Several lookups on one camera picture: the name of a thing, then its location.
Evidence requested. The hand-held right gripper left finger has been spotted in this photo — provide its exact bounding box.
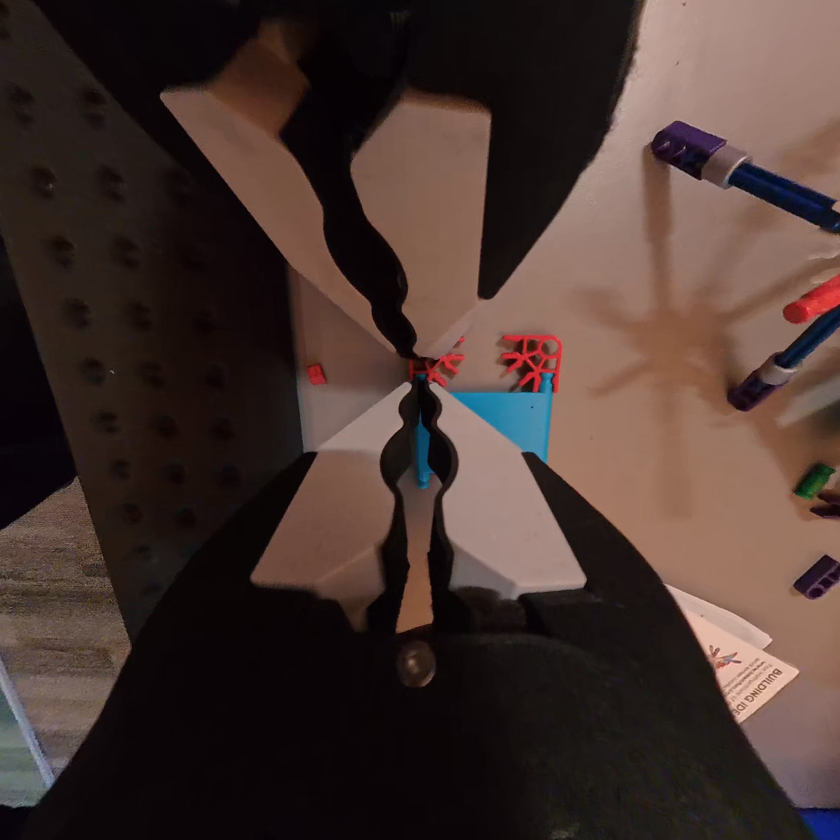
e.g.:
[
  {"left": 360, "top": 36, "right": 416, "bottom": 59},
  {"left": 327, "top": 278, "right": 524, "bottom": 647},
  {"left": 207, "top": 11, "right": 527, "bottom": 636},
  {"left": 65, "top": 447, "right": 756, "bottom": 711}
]
[{"left": 251, "top": 381, "right": 421, "bottom": 634}]

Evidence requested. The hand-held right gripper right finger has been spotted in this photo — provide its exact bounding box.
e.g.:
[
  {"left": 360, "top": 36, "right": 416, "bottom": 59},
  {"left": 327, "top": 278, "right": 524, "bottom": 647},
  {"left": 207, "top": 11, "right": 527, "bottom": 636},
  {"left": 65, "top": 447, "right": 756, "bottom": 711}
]
[{"left": 419, "top": 381, "right": 587, "bottom": 634}]

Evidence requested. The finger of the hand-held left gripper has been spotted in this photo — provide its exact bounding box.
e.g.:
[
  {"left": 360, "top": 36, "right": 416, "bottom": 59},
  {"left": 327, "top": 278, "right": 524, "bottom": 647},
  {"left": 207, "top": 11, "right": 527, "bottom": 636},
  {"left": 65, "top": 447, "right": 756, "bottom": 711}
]
[
  {"left": 161, "top": 20, "right": 413, "bottom": 360},
  {"left": 341, "top": 91, "right": 494, "bottom": 361}
]

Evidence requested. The blue toy panel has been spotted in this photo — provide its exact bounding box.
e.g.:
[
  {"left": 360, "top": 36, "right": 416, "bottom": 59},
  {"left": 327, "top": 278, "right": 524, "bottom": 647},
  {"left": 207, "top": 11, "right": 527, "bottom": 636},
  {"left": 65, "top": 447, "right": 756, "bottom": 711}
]
[{"left": 413, "top": 392, "right": 550, "bottom": 490}]

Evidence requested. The red toy connector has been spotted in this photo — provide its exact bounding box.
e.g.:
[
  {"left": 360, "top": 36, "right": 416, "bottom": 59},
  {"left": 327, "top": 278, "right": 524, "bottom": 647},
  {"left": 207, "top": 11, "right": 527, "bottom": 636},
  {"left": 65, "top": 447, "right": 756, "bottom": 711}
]
[
  {"left": 500, "top": 335, "right": 563, "bottom": 395},
  {"left": 408, "top": 336, "right": 466, "bottom": 388}
]

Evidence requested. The black perforated board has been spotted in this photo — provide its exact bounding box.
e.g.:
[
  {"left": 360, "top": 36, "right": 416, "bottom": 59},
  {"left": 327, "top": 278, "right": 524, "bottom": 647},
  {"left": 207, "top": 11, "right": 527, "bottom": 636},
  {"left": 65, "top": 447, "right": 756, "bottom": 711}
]
[{"left": 0, "top": 0, "right": 304, "bottom": 647}]

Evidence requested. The colourful toy windmill model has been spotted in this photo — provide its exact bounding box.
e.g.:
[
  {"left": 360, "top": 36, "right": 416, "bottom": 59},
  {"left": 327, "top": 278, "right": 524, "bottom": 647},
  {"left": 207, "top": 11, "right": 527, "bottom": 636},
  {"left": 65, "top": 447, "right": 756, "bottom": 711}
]
[{"left": 650, "top": 120, "right": 840, "bottom": 521}]

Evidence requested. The instruction booklet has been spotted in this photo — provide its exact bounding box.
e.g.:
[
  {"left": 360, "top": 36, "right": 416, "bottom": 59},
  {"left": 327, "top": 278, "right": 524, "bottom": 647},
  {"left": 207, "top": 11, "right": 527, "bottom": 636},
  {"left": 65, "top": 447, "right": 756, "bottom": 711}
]
[{"left": 682, "top": 607, "right": 800, "bottom": 725}]

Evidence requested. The green short toy rod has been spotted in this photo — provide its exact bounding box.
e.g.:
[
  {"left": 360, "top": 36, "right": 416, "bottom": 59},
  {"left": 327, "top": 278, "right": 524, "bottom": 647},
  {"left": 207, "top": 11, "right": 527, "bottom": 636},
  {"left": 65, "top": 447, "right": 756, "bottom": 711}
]
[{"left": 793, "top": 462, "right": 836, "bottom": 498}]

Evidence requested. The purple toy connector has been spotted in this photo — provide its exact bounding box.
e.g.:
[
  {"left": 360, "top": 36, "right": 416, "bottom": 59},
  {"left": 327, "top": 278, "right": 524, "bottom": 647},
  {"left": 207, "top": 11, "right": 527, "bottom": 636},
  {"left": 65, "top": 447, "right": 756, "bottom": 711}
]
[{"left": 793, "top": 554, "right": 840, "bottom": 600}]

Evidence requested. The blue container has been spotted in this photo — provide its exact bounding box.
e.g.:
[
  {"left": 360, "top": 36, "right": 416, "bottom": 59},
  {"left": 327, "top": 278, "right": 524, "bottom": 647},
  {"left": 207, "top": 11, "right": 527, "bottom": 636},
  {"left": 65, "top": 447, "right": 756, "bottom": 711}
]
[{"left": 791, "top": 804, "right": 840, "bottom": 840}]

